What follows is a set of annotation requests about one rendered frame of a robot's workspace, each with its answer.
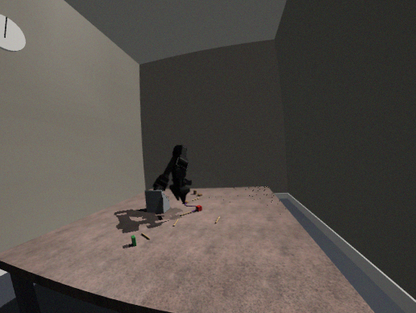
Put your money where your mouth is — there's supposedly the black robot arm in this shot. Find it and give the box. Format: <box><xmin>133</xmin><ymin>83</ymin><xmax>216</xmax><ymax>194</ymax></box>
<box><xmin>153</xmin><ymin>145</ymin><xmax>192</xmax><ymax>191</ymax></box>

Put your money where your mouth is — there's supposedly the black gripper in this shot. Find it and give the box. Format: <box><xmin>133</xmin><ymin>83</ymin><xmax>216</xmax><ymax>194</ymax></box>
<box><xmin>169</xmin><ymin>178</ymin><xmax>190</xmax><ymax>204</ymax></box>

